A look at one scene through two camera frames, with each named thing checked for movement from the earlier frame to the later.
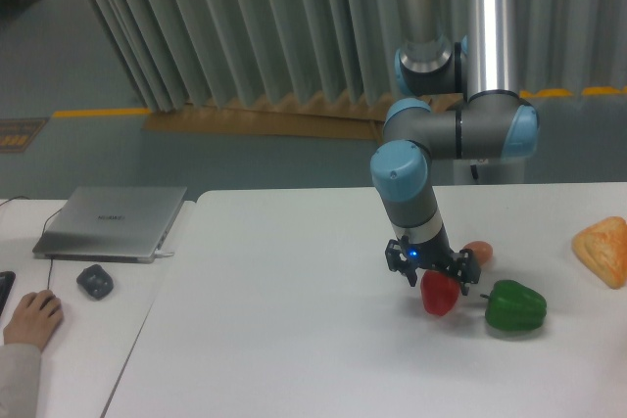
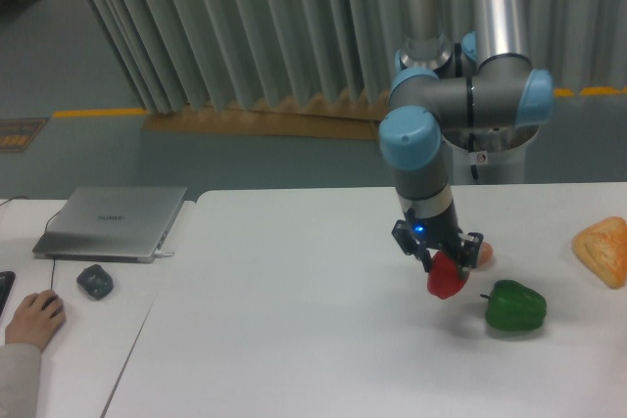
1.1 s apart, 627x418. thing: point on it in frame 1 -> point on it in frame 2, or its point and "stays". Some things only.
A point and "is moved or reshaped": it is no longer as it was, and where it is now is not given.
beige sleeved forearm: [20, 380] stays
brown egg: [483, 251] stays
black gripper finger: [465, 268] -> [468, 254]
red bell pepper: [439, 292] is moved or reshaped
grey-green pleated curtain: [212, 27] stays
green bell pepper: [514, 306] stays
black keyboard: [7, 281] stays
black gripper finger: [409, 269] -> [422, 253]
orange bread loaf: [602, 245] stays
